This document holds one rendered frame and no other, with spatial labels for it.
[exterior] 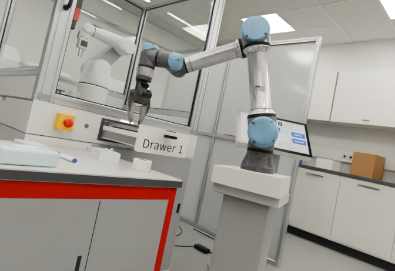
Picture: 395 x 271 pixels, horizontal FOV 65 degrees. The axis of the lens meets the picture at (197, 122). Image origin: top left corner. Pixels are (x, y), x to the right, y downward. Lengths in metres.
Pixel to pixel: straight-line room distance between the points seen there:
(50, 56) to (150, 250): 0.90
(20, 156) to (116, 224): 0.36
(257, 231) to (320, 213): 2.84
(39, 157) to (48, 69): 0.66
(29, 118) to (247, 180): 0.94
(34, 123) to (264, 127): 0.96
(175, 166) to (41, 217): 1.14
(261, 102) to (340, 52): 4.02
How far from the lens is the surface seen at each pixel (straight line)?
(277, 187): 1.22
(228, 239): 1.38
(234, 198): 1.34
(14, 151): 0.88
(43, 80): 1.49
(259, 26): 1.32
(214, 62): 1.47
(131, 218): 1.07
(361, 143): 4.76
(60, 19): 1.53
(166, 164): 1.88
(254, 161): 1.35
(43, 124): 1.49
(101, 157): 1.27
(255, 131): 1.21
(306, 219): 4.21
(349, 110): 4.50
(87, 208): 0.97
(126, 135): 1.42
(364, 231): 4.00
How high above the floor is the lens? 0.91
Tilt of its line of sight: 3 degrees up
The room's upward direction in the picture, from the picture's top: 12 degrees clockwise
